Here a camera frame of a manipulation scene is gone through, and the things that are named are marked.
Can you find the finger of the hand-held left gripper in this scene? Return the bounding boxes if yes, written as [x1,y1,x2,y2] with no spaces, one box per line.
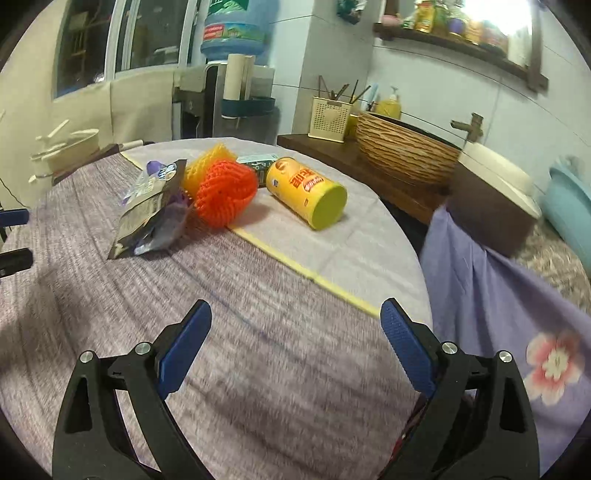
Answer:
[0,248,34,278]
[0,208,31,228]

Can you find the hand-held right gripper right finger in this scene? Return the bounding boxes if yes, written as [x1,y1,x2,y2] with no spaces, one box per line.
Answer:
[380,298,541,480]

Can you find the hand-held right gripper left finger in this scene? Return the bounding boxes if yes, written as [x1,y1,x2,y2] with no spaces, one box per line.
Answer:
[52,299,213,480]

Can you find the dark snack bag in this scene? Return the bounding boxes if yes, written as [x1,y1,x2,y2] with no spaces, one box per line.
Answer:
[107,178,185,260]

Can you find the purple snack wrapper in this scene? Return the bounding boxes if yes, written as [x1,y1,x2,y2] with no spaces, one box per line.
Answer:
[121,159,195,256]

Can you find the orange foam fruit net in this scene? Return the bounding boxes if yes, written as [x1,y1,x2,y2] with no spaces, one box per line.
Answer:
[194,159,258,230]

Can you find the yellow foam fruit net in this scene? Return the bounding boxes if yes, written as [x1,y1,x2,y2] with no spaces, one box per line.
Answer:
[182,142,238,195]

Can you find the yellow chips can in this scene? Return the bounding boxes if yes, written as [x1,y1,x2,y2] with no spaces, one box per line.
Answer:
[265,157,348,230]

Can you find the dark green snack packet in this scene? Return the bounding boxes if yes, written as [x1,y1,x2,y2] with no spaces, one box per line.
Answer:
[236,154,280,188]

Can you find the purple floral cloth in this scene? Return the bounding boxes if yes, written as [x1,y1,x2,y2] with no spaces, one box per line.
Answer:
[420,205,591,472]

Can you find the purple striped tablecloth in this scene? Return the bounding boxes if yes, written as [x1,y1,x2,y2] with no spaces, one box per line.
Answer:
[0,148,435,480]

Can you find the pale cloth with yellow border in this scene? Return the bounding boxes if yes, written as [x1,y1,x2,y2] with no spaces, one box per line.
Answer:
[121,137,432,319]

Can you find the brown and white container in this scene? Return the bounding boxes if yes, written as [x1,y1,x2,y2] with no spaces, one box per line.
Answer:
[445,143,543,258]

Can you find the brown patterned cloth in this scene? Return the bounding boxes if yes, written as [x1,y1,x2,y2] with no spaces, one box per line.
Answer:
[515,222,591,305]

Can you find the dark wooden counter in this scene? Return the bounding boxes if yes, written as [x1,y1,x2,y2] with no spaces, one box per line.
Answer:
[277,134,448,224]

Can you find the wicker basket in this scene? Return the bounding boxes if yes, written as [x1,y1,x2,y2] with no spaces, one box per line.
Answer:
[355,112,462,186]

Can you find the sliding window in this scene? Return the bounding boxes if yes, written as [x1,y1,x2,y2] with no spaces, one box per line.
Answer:
[51,0,204,100]

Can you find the teal plastic basin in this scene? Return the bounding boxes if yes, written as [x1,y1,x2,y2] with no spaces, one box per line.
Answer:
[545,164,591,268]

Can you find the water dispenser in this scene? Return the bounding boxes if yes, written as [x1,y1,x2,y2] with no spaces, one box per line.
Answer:
[172,62,278,141]

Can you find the bronze faucet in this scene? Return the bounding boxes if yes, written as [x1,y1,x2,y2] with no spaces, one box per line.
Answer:
[450,113,485,143]

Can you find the yellow soap bottle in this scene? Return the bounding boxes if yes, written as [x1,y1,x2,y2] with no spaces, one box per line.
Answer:
[376,86,402,121]

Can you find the beige chopstick holder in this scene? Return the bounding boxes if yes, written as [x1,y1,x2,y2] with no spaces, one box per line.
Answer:
[308,95,351,140]

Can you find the dark teal holder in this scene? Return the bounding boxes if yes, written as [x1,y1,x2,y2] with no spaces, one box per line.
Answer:
[221,96,281,139]

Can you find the paper towel roll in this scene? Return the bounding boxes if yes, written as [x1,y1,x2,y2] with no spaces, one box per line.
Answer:
[224,53,256,101]

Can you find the bundle of dark chopsticks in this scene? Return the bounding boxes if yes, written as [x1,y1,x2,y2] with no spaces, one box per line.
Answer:
[318,75,372,104]

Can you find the blue water jug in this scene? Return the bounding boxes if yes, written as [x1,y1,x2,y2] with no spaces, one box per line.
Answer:
[200,0,281,65]

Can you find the wooden framed mirror shelf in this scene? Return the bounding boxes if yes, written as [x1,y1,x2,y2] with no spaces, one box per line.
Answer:
[373,0,549,92]

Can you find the amber bottle with red label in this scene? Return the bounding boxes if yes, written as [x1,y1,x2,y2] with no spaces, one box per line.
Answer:
[464,9,485,44]

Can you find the yellow green oil bottle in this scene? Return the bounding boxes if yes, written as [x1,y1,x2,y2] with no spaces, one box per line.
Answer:
[413,0,437,33]

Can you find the green wall pocket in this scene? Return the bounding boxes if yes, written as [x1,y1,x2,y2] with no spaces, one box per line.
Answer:
[336,0,368,25]

